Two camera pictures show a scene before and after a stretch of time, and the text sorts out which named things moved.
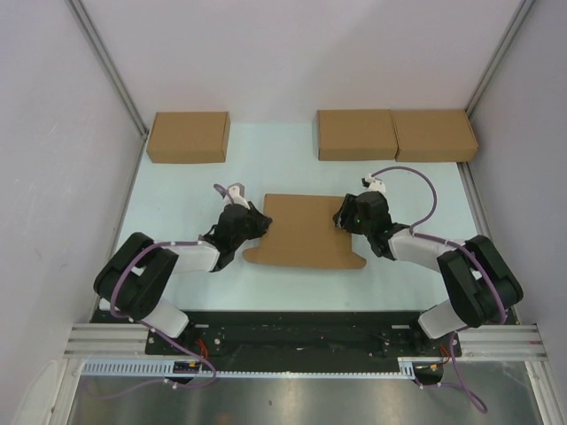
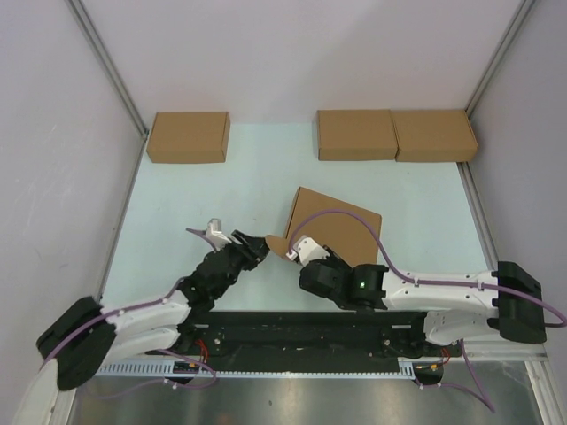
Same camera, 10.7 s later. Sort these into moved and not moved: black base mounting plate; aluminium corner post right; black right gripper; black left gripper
Moved: black right gripper; black left gripper
Not moved: black base mounting plate; aluminium corner post right
